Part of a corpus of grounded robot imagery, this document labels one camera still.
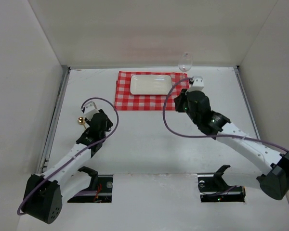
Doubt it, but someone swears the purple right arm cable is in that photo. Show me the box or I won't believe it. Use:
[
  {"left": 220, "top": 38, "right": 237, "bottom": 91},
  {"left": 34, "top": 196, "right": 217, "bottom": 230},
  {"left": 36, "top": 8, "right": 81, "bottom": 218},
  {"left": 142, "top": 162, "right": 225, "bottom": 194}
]
[{"left": 162, "top": 77, "right": 289, "bottom": 154}]

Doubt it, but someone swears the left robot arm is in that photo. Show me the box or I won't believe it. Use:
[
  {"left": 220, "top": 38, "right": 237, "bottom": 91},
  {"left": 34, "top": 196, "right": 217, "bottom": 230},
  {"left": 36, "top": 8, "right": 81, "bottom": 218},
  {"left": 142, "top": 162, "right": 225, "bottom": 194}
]
[{"left": 17, "top": 109, "right": 117, "bottom": 224}]

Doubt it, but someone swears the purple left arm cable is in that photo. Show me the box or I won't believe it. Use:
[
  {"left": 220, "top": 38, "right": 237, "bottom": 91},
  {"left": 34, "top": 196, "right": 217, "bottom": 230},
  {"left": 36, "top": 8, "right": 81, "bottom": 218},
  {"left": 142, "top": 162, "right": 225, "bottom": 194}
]
[{"left": 16, "top": 97, "right": 119, "bottom": 216}]

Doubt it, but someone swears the white rectangular plate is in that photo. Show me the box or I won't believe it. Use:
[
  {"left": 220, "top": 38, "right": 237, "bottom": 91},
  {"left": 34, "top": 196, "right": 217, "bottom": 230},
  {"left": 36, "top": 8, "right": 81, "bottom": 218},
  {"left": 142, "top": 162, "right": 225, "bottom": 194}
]
[{"left": 130, "top": 75, "right": 172, "bottom": 96}]

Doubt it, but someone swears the clear wine glass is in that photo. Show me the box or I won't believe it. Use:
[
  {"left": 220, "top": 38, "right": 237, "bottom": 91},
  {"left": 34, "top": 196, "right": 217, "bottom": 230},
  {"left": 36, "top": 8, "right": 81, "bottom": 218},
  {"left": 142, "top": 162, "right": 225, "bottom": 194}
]
[{"left": 178, "top": 52, "right": 193, "bottom": 72}]

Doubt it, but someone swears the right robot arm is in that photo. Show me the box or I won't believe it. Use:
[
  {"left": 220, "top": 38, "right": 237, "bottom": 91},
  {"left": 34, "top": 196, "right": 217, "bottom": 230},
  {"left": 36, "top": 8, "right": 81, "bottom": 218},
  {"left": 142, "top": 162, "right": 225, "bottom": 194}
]
[{"left": 174, "top": 89, "right": 289, "bottom": 200}]

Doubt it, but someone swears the left aluminium table rail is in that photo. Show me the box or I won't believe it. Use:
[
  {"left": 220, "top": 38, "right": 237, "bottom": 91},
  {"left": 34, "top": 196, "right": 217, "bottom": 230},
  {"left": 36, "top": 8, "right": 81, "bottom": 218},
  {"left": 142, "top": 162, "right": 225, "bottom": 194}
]
[{"left": 37, "top": 65, "right": 70, "bottom": 173}]

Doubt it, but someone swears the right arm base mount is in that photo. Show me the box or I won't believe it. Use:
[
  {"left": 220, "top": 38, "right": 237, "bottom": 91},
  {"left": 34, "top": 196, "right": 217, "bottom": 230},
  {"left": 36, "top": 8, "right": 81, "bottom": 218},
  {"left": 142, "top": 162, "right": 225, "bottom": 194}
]
[{"left": 197, "top": 165, "right": 246, "bottom": 203}]

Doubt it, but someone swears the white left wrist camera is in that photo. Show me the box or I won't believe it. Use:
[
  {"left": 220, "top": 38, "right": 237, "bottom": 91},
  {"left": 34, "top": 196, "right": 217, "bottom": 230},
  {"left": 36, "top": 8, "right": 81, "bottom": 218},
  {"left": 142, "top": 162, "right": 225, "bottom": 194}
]
[{"left": 82, "top": 101, "right": 99, "bottom": 121}]

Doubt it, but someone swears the gold spoon black handle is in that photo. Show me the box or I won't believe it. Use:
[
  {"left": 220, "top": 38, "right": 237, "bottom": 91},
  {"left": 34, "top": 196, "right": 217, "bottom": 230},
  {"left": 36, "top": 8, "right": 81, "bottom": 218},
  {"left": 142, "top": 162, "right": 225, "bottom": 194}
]
[{"left": 78, "top": 116, "right": 87, "bottom": 129}]

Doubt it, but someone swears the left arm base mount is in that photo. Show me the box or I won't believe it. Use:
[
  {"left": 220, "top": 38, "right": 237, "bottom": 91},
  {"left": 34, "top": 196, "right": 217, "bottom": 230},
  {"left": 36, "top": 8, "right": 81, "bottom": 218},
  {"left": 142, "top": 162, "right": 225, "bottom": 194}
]
[{"left": 67, "top": 167, "right": 113, "bottom": 204}]

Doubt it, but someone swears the right aluminium table rail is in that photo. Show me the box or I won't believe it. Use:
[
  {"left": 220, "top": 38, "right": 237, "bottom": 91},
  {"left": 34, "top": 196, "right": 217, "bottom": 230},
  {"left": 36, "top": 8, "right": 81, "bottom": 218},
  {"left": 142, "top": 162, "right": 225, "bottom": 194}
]
[{"left": 234, "top": 65, "right": 272, "bottom": 172}]

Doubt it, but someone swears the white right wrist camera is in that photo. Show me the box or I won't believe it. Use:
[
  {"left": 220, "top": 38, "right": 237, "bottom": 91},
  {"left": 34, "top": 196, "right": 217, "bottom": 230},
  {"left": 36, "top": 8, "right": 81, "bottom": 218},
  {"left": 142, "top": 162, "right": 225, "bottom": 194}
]
[{"left": 188, "top": 76, "right": 204, "bottom": 92}]

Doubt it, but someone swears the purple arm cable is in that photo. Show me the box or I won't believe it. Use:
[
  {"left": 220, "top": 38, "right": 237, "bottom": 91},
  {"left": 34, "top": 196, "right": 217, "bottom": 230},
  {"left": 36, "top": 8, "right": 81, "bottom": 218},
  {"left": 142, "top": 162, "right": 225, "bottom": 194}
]
[
  {"left": 162, "top": 77, "right": 289, "bottom": 154},
  {"left": 16, "top": 97, "right": 119, "bottom": 216}
]

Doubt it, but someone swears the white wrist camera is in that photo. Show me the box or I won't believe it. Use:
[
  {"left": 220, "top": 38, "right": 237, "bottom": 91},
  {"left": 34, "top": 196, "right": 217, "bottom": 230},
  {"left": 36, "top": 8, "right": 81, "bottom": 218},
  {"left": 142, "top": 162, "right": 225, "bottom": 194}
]
[
  {"left": 82, "top": 101, "right": 99, "bottom": 121},
  {"left": 188, "top": 76, "right": 204, "bottom": 92}
]

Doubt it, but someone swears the aluminium table rail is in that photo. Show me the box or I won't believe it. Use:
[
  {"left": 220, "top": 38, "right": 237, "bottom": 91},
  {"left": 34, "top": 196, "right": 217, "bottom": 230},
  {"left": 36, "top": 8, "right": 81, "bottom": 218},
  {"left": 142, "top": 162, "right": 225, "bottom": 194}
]
[
  {"left": 37, "top": 65, "right": 70, "bottom": 173},
  {"left": 234, "top": 65, "right": 272, "bottom": 172}
]

